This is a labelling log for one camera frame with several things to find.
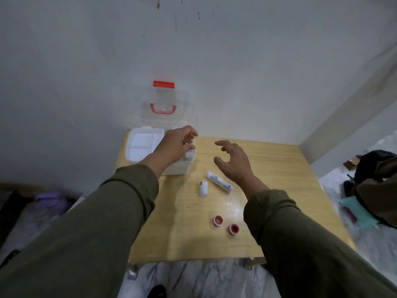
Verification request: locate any person's left hand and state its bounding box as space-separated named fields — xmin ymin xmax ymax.
xmin=153 ymin=125 xmax=199 ymax=166

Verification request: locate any long blue print bandage roll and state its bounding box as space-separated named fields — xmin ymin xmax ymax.
xmin=205 ymin=171 xmax=234 ymax=193

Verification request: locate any person's left forearm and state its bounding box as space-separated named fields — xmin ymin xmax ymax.
xmin=0 ymin=151 xmax=174 ymax=298

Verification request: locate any brown cardboard box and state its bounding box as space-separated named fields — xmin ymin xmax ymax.
xmin=343 ymin=156 xmax=360 ymax=171

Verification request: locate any wooden table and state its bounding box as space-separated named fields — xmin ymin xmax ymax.
xmin=115 ymin=130 xmax=356 ymax=280

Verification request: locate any person's right hand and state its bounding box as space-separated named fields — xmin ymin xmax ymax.
xmin=214 ymin=140 xmax=255 ymax=183

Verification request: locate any person's right forearm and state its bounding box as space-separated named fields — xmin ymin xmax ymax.
xmin=243 ymin=175 xmax=397 ymax=298

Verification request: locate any person's left black sandal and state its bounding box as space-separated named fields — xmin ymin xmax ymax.
xmin=148 ymin=284 xmax=167 ymax=298

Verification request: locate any white first aid box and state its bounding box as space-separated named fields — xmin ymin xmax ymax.
xmin=125 ymin=80 xmax=196 ymax=176

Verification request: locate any teal plastic stool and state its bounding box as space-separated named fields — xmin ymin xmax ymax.
xmin=340 ymin=196 xmax=380 ymax=228

